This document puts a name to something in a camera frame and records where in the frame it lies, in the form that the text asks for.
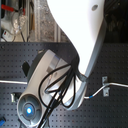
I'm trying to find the grey gripper blue light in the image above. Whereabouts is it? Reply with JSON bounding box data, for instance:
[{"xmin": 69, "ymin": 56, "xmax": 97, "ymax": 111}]
[{"xmin": 17, "ymin": 50, "xmax": 87, "ymax": 128}]

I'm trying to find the white routed cable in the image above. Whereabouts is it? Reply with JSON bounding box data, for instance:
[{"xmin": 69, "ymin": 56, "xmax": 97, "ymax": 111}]
[{"xmin": 0, "ymin": 79, "xmax": 128, "ymax": 100}]

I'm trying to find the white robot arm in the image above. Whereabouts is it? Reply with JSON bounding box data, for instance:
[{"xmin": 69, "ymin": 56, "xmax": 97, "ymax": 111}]
[{"xmin": 17, "ymin": 0, "xmax": 106, "ymax": 128}]

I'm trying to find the small metal clip left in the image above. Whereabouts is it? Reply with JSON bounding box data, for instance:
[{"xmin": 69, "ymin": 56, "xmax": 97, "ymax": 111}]
[{"xmin": 11, "ymin": 93, "xmax": 18, "ymax": 102}]

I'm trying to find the black perforated pegboard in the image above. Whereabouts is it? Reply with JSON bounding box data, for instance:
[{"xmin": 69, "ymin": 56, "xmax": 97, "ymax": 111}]
[{"xmin": 0, "ymin": 43, "xmax": 128, "ymax": 128}]

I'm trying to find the blue object bottom left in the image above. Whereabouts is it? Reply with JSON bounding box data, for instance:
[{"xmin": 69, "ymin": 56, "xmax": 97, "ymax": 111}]
[{"xmin": 0, "ymin": 116, "xmax": 6, "ymax": 127}]

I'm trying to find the cluttered background shelf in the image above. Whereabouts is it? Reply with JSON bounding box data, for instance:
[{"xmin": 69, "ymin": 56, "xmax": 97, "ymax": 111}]
[{"xmin": 0, "ymin": 0, "xmax": 69, "ymax": 42}]

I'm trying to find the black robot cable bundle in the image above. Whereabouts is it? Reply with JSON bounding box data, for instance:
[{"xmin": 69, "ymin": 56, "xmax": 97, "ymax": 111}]
[{"xmin": 34, "ymin": 63, "xmax": 84, "ymax": 128}]

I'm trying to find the metal cable clip right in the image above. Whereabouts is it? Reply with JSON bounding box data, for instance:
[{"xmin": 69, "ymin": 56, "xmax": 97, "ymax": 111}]
[{"xmin": 102, "ymin": 76, "xmax": 110, "ymax": 97}]

